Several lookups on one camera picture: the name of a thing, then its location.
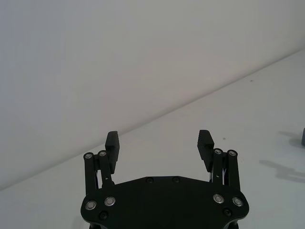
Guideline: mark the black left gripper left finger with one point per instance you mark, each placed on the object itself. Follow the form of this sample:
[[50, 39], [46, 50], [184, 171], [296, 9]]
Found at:
[[112, 148]]

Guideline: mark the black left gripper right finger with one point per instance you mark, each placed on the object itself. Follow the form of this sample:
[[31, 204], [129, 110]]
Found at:
[[204, 145]]

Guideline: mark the small grey block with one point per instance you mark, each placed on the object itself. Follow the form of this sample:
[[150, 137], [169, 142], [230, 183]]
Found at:
[[303, 138]]

